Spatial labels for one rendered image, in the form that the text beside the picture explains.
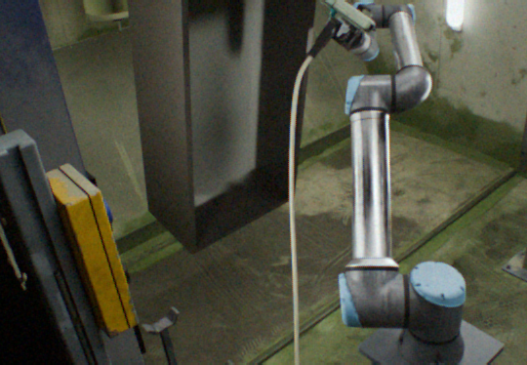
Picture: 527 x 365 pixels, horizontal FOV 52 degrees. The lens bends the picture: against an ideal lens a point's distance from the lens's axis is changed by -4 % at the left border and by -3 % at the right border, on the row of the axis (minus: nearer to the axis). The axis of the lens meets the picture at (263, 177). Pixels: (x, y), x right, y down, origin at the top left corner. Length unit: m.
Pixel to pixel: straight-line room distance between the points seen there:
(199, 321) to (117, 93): 1.41
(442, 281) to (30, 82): 1.13
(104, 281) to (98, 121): 2.42
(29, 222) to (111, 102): 2.52
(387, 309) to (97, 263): 0.91
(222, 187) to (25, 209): 2.00
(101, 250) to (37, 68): 0.56
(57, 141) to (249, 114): 1.52
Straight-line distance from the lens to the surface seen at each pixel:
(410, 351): 1.68
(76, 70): 3.30
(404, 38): 1.97
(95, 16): 3.06
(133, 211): 3.18
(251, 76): 2.60
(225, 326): 2.66
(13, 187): 0.77
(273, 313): 2.68
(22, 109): 1.29
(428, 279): 1.55
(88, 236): 0.81
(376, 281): 1.53
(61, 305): 0.89
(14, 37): 1.25
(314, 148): 3.84
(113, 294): 0.88
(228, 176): 2.79
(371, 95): 1.66
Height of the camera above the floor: 1.93
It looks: 31 degrees down
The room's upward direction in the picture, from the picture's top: 6 degrees counter-clockwise
